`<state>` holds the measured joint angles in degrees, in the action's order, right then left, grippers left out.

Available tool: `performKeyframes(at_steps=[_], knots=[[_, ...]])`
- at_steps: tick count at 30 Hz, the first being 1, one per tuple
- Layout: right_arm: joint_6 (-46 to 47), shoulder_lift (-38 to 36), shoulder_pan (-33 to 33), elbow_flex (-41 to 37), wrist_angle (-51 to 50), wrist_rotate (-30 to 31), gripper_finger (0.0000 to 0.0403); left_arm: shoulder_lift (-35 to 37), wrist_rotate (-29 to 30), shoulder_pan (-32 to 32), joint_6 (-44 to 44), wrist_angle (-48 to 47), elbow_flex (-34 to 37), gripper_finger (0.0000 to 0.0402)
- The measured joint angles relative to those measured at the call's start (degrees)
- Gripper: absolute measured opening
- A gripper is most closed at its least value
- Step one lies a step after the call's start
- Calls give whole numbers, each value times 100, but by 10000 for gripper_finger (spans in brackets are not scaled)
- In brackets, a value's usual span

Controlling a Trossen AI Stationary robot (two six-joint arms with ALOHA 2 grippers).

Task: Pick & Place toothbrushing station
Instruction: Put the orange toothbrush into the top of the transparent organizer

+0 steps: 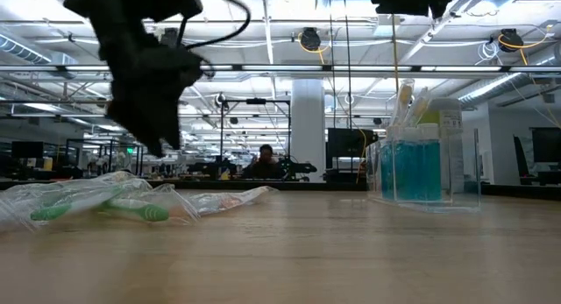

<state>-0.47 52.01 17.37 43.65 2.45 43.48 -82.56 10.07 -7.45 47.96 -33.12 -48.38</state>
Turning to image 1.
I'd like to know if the clear bag with yellow sponge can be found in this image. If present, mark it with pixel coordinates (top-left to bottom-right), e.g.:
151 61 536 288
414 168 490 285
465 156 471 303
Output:
188 185 280 217

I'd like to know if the grey ventilation duct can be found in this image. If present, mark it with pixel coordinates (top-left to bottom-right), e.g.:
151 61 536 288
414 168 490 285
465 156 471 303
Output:
0 34 53 65
458 71 561 104

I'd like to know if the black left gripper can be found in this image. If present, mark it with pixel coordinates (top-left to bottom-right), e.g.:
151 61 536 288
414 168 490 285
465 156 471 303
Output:
98 18 205 159

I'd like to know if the thin black cable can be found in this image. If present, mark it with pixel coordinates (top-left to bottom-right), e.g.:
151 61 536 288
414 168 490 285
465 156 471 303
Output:
327 0 336 131

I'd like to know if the black background gantry frame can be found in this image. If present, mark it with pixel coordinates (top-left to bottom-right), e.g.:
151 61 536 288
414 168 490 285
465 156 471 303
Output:
218 97 293 182

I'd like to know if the blue mouthwash bottle silver cap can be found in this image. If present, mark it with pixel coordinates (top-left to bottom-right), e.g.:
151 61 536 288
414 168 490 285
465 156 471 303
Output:
396 125 423 201
415 122 443 202
379 124 402 201

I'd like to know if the black office chair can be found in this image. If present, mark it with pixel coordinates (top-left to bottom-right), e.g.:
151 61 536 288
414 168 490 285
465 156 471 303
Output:
512 135 535 185

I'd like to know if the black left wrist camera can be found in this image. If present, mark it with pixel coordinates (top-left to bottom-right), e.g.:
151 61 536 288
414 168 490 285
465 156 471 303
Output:
144 0 205 23

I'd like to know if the black cabinet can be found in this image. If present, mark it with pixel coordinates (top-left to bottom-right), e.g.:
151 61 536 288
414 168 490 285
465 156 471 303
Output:
325 127 379 183

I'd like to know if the black background robot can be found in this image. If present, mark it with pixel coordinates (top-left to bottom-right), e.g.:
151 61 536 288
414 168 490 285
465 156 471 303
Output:
280 157 319 181

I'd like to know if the white building column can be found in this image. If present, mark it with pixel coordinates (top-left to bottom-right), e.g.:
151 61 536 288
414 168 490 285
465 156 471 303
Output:
289 78 327 183

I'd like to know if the black monitor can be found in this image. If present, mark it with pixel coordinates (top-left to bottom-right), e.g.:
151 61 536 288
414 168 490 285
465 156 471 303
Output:
529 126 561 165
11 140 45 159

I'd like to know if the clear acrylic organizer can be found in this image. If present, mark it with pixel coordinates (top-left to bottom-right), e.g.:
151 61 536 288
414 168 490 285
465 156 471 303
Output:
366 127 483 215

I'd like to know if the orange toothbrush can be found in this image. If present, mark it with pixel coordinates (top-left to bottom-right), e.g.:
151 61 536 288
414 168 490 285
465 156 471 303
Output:
405 87 434 130
388 78 416 131

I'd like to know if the person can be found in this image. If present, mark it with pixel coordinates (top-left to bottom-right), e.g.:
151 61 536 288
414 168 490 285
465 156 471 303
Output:
242 144 287 181

